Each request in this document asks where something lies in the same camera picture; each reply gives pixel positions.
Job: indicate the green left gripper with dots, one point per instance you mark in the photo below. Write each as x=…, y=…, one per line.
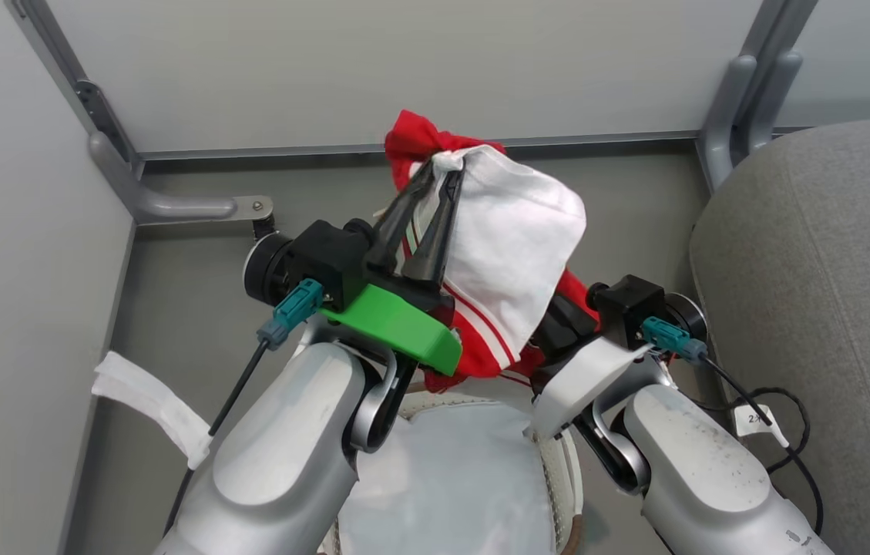
x=404, y=324

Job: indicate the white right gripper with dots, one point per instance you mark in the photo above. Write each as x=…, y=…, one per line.
x=581, y=378

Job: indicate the red and white garment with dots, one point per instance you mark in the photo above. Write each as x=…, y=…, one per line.
x=512, y=239

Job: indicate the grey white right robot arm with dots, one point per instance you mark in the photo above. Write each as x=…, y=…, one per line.
x=704, y=478

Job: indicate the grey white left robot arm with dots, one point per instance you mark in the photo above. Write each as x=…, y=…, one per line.
x=280, y=462

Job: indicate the grey fabric sofa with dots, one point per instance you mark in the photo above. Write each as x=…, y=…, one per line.
x=843, y=293

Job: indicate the black caster wheel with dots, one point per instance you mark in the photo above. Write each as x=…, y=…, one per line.
x=265, y=227

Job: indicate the white laundry basket brown rim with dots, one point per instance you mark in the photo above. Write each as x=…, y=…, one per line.
x=569, y=478

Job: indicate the grey partition foot bar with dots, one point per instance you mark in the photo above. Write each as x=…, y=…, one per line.
x=172, y=206

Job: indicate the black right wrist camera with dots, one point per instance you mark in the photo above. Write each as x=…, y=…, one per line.
x=627, y=304

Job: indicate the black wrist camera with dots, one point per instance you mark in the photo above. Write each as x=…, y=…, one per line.
x=627, y=304
x=330, y=258

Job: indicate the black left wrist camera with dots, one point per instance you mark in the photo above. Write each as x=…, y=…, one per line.
x=330, y=258

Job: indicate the grey partition bottom rail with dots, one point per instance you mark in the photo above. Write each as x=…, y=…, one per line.
x=265, y=150

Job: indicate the grey double partition post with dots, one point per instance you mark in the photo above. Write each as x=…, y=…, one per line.
x=750, y=100

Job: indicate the grey partition corner post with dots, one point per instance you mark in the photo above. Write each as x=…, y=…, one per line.
x=65, y=69

